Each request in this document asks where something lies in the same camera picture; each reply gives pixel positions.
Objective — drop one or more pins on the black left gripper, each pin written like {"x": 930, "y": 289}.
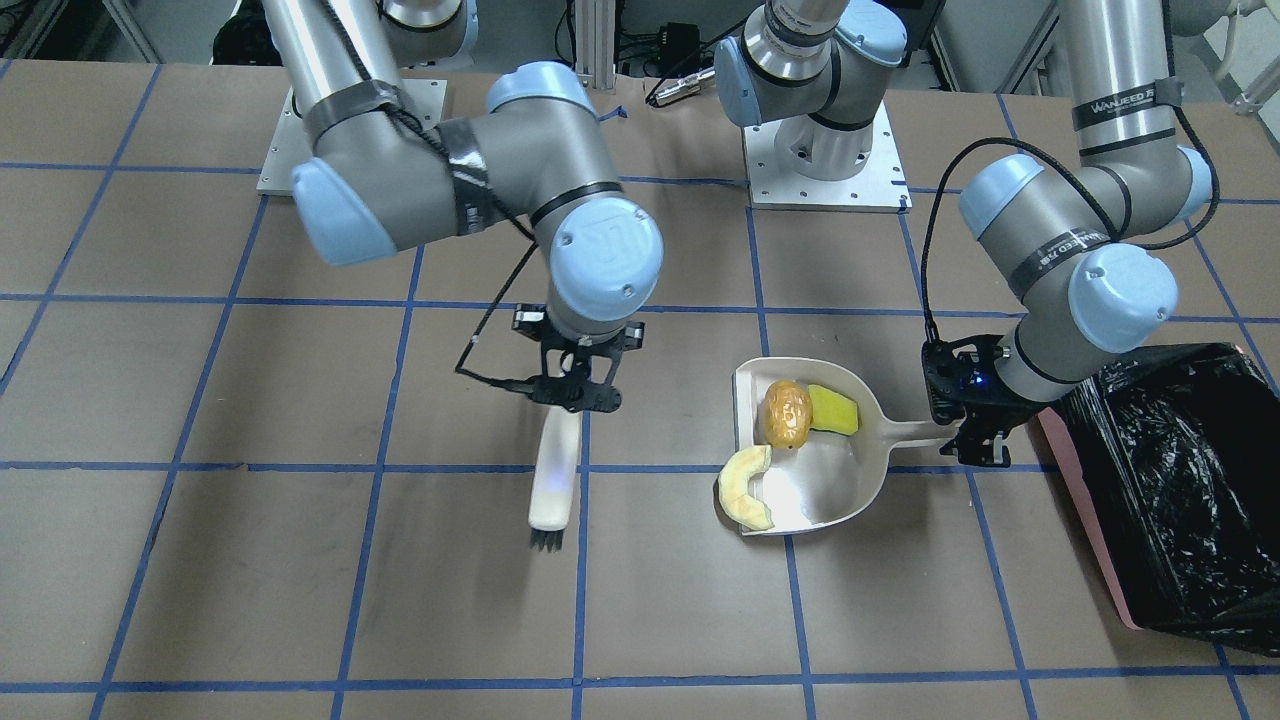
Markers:
{"x": 991, "y": 400}

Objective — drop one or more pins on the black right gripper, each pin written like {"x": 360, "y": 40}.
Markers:
{"x": 629, "y": 338}

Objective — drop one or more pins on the yellow sponge piece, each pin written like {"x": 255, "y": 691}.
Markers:
{"x": 833, "y": 412}

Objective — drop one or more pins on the beige plastic dustpan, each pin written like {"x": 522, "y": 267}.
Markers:
{"x": 832, "y": 477}

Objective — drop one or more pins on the beige hand brush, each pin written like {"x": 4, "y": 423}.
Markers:
{"x": 554, "y": 482}

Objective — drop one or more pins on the orange potato-like lump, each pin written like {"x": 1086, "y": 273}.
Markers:
{"x": 787, "y": 413}

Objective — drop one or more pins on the curved melon rind piece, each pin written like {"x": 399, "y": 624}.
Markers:
{"x": 733, "y": 488}

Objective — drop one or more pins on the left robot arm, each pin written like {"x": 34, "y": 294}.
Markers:
{"x": 1064, "y": 240}

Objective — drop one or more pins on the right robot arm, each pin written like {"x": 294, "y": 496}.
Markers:
{"x": 381, "y": 178}

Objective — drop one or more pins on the bin with black bag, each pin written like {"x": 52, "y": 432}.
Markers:
{"x": 1170, "y": 458}

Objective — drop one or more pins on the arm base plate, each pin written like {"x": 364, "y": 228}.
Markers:
{"x": 291, "y": 144}
{"x": 798, "y": 165}

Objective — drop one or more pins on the aluminium frame post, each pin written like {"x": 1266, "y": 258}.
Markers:
{"x": 594, "y": 38}

